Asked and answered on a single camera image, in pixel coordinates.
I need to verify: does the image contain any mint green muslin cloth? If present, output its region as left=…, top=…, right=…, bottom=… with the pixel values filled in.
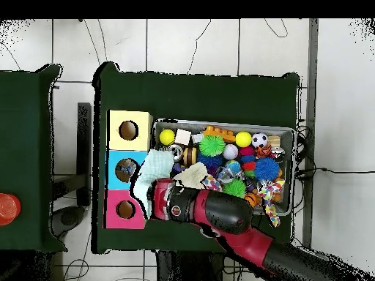
left=135, top=149, right=176, bottom=203

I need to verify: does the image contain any pale yellow muslin cloth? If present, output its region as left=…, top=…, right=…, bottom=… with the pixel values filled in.
left=174, top=162, right=209, bottom=190

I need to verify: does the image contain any green spiky rubber ball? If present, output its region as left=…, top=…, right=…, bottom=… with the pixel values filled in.
left=198, top=135, right=226, bottom=157
left=223, top=178, right=247, bottom=199

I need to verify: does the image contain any wooden box with three holes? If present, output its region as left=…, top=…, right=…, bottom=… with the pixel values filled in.
left=105, top=109, right=155, bottom=231

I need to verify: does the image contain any clear mesh bin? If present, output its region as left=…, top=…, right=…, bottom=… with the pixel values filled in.
left=149, top=118, right=297, bottom=217

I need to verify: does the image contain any yellow smiley ball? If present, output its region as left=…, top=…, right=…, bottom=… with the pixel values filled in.
left=159, top=129, right=177, bottom=146

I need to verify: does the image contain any white baseball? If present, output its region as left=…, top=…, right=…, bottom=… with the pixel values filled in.
left=223, top=144, right=240, bottom=160

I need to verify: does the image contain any orange plastic toy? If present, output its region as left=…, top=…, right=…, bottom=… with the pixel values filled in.
left=204, top=125, right=237, bottom=143

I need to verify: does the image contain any black chair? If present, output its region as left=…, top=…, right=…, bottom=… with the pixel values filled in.
left=51, top=102, right=94, bottom=238

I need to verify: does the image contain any plain yellow ball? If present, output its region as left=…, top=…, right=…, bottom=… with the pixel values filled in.
left=234, top=131, right=253, bottom=148

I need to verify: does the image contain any blue spiky rubber ball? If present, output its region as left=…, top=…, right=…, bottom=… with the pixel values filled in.
left=255, top=157, right=282, bottom=181

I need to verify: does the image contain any black and white soccer ball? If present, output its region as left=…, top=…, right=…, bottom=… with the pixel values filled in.
left=250, top=132, right=268, bottom=149

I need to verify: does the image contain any green cloth side table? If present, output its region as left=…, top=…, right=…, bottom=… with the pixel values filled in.
left=0, top=64, right=64, bottom=252

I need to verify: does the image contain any red plastic cup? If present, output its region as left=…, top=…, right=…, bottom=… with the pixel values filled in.
left=0, top=192, right=22, bottom=226

